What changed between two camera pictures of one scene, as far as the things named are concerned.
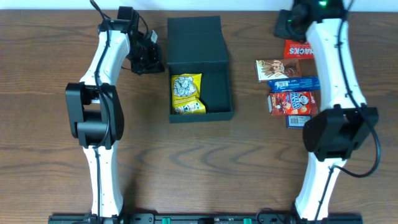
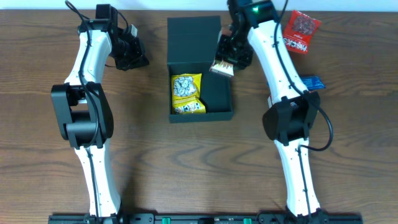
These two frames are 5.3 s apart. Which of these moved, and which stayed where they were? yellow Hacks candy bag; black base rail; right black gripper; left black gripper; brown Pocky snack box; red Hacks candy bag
Moved: left black gripper; right black gripper; red Hacks candy bag; brown Pocky snack box
Stayed: yellow Hacks candy bag; black base rail
